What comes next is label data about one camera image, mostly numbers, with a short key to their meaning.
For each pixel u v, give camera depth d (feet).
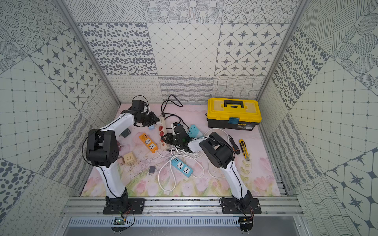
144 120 2.86
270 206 2.50
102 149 1.73
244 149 3.04
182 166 2.78
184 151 2.60
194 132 3.23
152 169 2.82
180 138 2.66
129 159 2.81
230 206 2.40
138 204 2.44
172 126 3.09
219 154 1.90
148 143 3.12
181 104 3.72
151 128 3.40
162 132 3.21
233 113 3.00
